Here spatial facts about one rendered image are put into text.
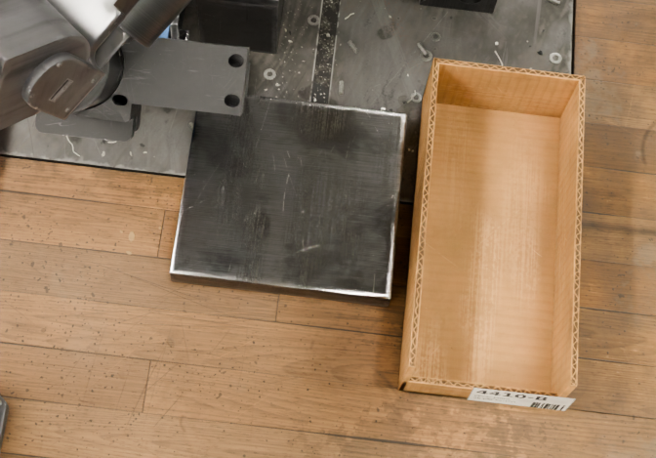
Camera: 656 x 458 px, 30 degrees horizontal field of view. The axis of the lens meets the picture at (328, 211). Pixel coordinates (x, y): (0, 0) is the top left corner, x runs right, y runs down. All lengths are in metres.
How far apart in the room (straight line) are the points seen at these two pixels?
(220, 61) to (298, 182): 0.22
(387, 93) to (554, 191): 0.16
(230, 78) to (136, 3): 0.09
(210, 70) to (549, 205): 0.34
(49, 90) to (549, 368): 0.46
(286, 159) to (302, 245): 0.07
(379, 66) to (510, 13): 0.13
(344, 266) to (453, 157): 0.14
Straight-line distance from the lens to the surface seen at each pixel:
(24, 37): 0.65
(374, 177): 0.97
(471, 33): 1.07
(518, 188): 1.00
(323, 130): 0.98
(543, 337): 0.96
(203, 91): 0.77
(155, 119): 1.01
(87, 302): 0.96
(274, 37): 1.01
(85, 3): 0.71
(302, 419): 0.93
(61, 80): 0.67
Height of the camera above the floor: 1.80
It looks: 68 degrees down
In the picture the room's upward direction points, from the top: 8 degrees clockwise
